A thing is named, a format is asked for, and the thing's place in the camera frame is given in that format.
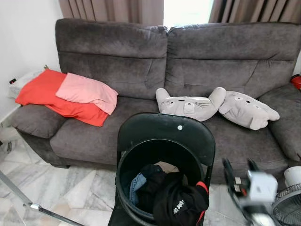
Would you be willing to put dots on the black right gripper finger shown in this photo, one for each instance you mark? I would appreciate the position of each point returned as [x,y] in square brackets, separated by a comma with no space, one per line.
[253,166]
[229,173]

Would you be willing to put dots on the black jacket red trim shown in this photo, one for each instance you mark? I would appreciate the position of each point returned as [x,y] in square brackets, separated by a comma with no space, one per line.
[174,197]

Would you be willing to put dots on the white standing fan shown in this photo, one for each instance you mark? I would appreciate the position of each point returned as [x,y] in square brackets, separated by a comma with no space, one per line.
[289,202]

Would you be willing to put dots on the grey cartoon plush cushion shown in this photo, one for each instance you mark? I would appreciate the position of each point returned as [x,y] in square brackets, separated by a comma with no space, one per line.
[247,110]
[188,106]

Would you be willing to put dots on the black round laundry basket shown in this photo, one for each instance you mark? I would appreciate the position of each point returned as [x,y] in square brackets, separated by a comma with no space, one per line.
[155,148]

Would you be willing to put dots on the blue jeans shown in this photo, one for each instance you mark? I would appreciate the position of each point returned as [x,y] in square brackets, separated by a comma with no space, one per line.
[136,186]

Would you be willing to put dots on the red fire extinguisher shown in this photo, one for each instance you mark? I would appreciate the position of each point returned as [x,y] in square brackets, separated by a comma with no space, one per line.
[296,81]

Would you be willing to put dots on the grey fabric sofa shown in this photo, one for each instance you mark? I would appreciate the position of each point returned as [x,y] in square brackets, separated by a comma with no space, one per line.
[211,61]

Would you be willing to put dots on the brown curtain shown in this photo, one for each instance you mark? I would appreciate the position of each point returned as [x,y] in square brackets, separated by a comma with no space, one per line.
[113,9]
[254,9]

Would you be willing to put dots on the pink pillow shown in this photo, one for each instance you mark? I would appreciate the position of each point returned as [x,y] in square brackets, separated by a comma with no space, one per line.
[87,92]

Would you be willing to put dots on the red pillow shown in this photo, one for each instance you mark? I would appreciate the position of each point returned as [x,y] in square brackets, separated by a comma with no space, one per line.
[42,92]

